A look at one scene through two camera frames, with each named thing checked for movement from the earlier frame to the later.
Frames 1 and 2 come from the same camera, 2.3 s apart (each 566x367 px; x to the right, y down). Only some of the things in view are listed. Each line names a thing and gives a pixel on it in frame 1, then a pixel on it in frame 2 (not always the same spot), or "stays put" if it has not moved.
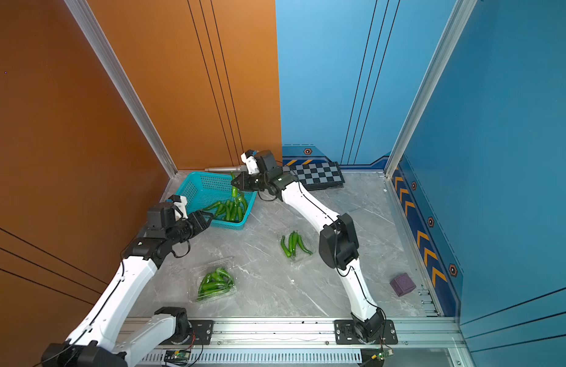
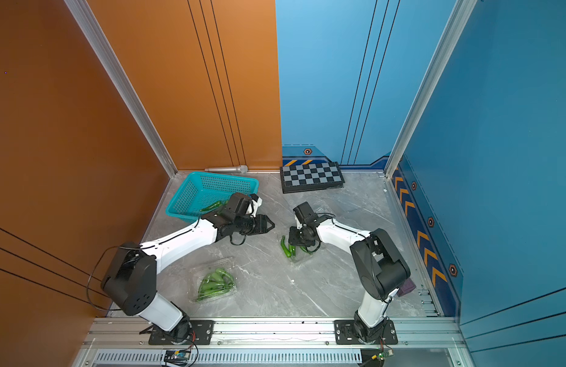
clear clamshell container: [213, 281] stays put
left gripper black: [199, 222] -> [261, 224]
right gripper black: [245, 184] -> [293, 239]
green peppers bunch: [294, 238] stays put
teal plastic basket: [201, 190] stays put
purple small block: [402, 284] stays put
